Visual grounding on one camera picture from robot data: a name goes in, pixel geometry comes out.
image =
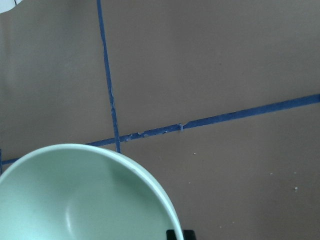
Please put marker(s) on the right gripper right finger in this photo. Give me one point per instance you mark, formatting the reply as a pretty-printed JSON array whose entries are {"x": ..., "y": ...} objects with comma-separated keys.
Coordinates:
[{"x": 189, "y": 234}]

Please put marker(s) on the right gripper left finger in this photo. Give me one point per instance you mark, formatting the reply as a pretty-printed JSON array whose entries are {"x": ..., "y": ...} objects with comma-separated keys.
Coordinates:
[{"x": 170, "y": 234}]

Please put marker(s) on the green bowl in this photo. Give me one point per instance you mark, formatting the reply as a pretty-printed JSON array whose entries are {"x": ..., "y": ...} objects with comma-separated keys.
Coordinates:
[{"x": 82, "y": 192}]

